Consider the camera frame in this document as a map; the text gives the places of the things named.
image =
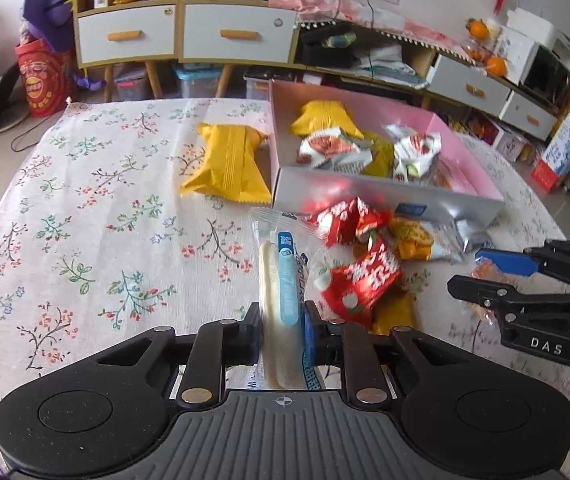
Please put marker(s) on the plain white cabinet drawer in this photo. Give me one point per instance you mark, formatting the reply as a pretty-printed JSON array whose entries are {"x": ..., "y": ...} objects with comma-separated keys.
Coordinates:
[{"x": 115, "y": 52}]

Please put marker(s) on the pink floral cloth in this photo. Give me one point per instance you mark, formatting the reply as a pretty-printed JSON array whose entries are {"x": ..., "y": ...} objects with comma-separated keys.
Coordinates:
[{"x": 315, "y": 0}]

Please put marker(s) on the pile of papers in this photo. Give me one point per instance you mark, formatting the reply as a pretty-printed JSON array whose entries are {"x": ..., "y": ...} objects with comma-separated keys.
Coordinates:
[{"x": 390, "y": 62}]

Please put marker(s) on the red apple print snack packet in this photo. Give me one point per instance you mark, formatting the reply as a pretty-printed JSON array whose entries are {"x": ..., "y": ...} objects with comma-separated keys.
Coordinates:
[{"x": 365, "y": 285}]

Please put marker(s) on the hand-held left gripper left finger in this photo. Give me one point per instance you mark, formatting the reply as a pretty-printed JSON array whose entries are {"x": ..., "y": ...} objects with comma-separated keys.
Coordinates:
[{"x": 254, "y": 340}]

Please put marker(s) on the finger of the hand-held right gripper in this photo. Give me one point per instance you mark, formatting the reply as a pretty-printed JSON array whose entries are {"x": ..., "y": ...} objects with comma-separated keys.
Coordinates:
[
  {"x": 507, "y": 262},
  {"x": 475, "y": 287}
]

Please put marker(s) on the orange white snack packet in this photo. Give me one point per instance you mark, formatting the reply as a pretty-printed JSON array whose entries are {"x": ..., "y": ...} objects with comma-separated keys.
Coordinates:
[{"x": 415, "y": 237}]

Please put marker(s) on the pink cardboard box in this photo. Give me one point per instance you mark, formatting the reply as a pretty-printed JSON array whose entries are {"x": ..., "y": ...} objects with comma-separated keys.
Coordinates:
[{"x": 305, "y": 185}]

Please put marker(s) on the black laptop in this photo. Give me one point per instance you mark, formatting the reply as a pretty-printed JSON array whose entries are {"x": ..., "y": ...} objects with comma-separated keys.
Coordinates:
[{"x": 5, "y": 95}]

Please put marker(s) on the small white stand drawer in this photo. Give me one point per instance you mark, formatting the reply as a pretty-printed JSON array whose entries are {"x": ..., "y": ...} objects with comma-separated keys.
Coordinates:
[{"x": 520, "y": 110}]

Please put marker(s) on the white pecan snack packet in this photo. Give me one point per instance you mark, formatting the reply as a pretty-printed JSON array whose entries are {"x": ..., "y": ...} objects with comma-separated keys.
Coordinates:
[
  {"x": 415, "y": 150},
  {"x": 327, "y": 145}
]

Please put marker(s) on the orange clear snack packet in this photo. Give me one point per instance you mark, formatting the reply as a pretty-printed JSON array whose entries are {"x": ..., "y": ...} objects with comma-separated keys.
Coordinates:
[{"x": 487, "y": 276}]

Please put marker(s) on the wide white stand drawer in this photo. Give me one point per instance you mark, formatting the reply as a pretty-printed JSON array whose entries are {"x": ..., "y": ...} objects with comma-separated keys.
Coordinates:
[{"x": 455, "y": 77}]

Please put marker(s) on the red gift bag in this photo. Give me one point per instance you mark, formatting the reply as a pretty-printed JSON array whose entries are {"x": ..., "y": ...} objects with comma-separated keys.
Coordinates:
[{"x": 42, "y": 85}]

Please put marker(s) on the white blue red carton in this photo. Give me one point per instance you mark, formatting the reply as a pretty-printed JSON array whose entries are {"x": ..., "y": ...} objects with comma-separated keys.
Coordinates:
[{"x": 567, "y": 145}]

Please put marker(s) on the microwave oven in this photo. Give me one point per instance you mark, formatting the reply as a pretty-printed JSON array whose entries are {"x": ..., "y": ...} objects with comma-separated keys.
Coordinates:
[{"x": 547, "y": 77}]

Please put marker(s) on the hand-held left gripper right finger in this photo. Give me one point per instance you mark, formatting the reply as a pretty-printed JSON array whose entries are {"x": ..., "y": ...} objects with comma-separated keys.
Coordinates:
[{"x": 311, "y": 337}]

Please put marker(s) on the low wooden media stand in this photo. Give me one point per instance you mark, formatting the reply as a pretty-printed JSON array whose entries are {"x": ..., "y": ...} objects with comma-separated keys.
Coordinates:
[{"x": 422, "y": 62}]

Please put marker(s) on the wooden drawer cabinet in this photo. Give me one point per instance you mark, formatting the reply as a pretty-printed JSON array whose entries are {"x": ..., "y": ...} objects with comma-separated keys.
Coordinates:
[{"x": 179, "y": 20}]

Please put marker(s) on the white drawer with round sticker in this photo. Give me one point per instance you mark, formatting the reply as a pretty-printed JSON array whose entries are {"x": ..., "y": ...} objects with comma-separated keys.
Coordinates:
[{"x": 225, "y": 52}]

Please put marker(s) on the purple plush toy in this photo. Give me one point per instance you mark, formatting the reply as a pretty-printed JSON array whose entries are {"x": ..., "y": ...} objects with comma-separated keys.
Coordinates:
[{"x": 47, "y": 5}]

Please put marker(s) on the storage bin with black device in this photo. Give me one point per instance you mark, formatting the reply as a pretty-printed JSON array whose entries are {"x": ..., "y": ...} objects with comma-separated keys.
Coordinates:
[{"x": 257, "y": 87}]

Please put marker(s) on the blue lid storage bin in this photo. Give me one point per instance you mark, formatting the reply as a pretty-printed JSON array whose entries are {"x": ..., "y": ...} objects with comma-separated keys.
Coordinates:
[{"x": 197, "y": 82}]

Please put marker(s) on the silver snack packet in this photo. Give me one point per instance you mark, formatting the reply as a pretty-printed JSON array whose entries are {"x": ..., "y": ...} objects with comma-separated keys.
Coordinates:
[{"x": 470, "y": 234}]

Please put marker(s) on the black bag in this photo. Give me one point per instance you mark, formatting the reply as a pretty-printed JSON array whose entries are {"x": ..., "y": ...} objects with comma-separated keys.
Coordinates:
[{"x": 322, "y": 55}]

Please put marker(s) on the long white snack packet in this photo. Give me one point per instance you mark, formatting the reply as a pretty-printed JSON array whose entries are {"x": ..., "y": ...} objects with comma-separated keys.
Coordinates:
[{"x": 275, "y": 285}]

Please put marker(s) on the floral tablecloth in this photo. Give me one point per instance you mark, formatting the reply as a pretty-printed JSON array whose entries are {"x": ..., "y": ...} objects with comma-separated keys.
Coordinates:
[{"x": 90, "y": 210}]

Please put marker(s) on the white cartoon print box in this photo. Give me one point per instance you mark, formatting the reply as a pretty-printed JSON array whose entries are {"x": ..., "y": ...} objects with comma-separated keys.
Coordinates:
[{"x": 510, "y": 142}]

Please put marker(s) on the white foam box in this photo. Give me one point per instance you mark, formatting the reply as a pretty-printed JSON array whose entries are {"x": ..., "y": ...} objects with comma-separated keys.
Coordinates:
[{"x": 540, "y": 25}]

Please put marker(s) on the clear storage bin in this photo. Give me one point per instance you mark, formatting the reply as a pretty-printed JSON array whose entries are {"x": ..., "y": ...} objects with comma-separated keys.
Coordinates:
[{"x": 132, "y": 87}]

